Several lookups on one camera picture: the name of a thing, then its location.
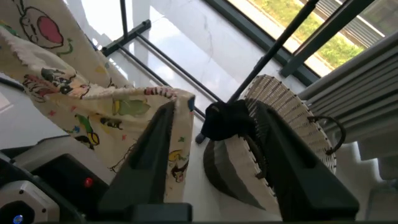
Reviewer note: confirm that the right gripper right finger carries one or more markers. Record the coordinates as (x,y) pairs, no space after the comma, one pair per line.
(304,193)

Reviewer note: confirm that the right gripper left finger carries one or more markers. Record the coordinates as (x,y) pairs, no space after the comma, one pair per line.
(140,186)

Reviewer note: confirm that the cream printed garment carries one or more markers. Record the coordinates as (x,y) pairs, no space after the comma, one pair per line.
(77,102)

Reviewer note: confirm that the white laundry basket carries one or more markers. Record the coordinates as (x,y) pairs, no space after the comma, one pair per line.
(289,102)

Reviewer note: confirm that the black clothes rack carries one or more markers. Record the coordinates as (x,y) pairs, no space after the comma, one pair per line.
(126,39)

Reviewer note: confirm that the black garment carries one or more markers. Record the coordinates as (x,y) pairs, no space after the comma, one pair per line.
(224,121)

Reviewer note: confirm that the brown curtain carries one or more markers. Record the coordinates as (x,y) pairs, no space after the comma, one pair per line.
(357,87)

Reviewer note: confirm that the window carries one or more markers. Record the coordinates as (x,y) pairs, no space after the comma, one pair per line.
(248,28)

